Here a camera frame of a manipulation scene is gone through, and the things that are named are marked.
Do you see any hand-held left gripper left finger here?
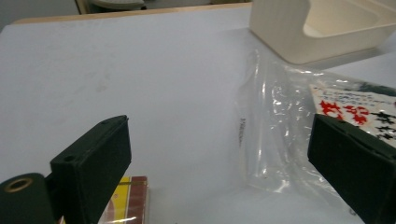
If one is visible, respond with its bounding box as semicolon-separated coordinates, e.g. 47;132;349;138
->
49;115;133;224

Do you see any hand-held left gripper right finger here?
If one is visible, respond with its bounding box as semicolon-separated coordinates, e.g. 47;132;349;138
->
306;113;396;224

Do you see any yellow and red packet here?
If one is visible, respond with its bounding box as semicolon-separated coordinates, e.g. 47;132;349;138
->
97;175;149;224

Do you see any clear bag of dried seaweed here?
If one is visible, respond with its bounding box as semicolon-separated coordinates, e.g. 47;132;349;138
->
235;48;396;217

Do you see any cream plastic basin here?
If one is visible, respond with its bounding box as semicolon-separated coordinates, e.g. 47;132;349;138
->
249;0;396;65

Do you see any grey round object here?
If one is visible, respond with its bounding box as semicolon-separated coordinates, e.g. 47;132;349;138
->
88;0;147;11

